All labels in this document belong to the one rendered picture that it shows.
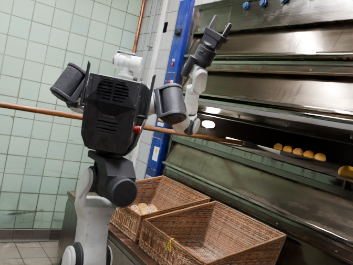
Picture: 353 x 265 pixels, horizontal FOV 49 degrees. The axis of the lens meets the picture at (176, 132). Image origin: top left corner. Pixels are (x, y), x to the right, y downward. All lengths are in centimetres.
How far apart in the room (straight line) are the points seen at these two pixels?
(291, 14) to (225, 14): 58
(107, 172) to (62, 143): 197
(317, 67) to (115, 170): 109
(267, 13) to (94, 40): 166
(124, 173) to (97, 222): 27
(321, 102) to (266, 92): 37
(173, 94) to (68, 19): 198
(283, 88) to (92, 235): 121
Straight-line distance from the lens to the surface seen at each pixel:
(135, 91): 148
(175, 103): 160
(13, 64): 334
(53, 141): 346
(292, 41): 219
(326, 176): 190
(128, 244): 218
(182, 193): 261
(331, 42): 203
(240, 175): 228
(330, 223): 187
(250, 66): 236
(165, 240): 195
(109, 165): 157
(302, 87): 208
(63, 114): 209
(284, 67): 217
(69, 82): 168
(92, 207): 171
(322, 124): 176
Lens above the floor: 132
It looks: 3 degrees down
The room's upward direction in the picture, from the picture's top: 12 degrees clockwise
